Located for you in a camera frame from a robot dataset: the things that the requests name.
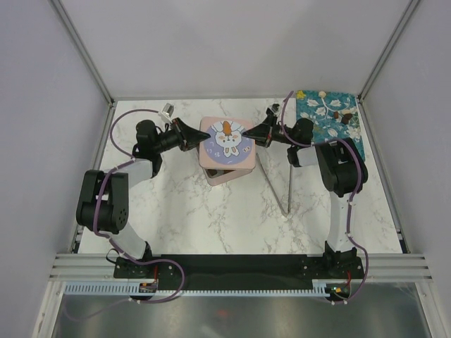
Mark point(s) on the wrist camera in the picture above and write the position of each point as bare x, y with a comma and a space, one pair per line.
273, 110
166, 113

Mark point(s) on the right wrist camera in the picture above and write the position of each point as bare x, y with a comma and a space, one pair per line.
273, 110

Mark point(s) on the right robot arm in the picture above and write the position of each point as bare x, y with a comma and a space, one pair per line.
343, 173

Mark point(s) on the white cable duct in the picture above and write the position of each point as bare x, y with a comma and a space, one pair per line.
78, 288

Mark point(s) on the blue floral tray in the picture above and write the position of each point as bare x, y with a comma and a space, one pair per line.
334, 116

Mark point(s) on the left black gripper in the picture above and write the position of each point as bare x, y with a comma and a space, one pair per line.
187, 136

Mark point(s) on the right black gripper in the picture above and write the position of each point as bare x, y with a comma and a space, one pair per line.
262, 134

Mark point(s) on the metal tongs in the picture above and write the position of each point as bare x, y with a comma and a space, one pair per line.
278, 175

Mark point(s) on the pink chocolate tin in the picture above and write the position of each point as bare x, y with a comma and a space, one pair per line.
217, 176

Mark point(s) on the tin lid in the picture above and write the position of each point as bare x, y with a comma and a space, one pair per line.
227, 148

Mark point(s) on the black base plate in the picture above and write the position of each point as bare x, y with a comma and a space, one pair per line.
236, 272

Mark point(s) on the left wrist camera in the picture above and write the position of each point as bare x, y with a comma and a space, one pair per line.
166, 113

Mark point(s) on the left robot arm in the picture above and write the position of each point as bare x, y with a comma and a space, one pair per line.
103, 204

